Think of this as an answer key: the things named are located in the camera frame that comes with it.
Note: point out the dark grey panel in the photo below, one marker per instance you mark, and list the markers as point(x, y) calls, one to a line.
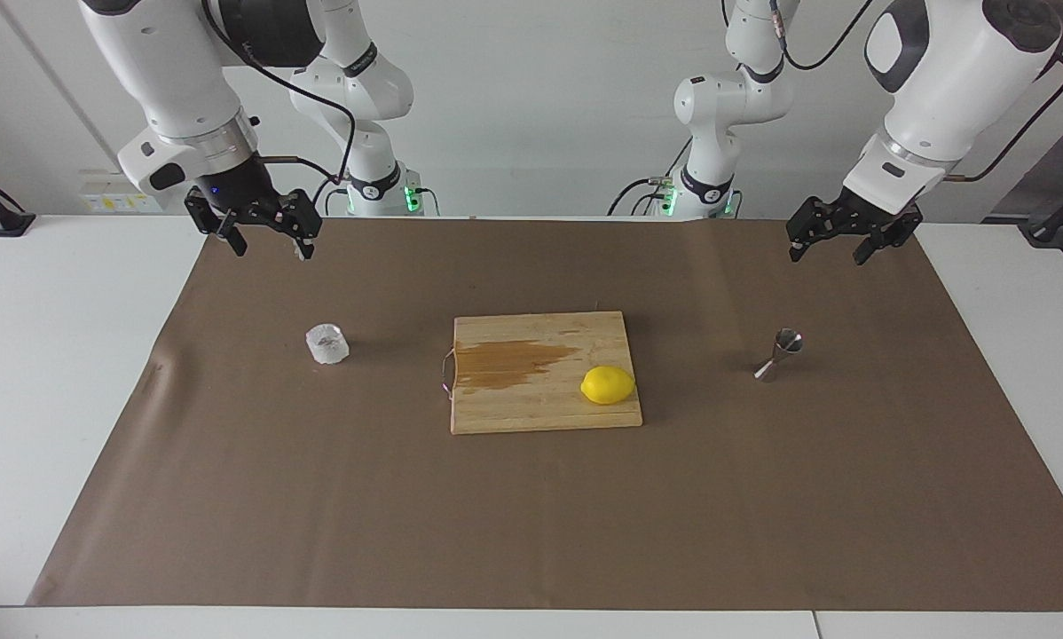
point(1051, 160)

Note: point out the black clamp mount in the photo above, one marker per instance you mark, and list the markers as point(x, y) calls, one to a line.
point(12, 222)
point(1042, 232)

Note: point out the wooden cutting board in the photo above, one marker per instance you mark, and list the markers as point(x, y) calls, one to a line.
point(531, 408)

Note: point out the clear textured glass cup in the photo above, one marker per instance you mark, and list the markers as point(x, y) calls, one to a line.
point(327, 346)

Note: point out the white wall socket strip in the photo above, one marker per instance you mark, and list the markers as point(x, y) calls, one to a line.
point(106, 202)

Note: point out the brown paper table mat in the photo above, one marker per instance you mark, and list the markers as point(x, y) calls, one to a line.
point(673, 497)

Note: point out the steel double jigger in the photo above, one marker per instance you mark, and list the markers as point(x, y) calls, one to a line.
point(789, 340)

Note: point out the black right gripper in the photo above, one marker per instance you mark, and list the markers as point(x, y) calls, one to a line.
point(234, 191)

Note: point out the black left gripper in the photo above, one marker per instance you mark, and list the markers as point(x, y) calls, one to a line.
point(860, 215)

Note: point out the yellow lemon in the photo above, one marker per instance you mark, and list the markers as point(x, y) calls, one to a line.
point(608, 385)

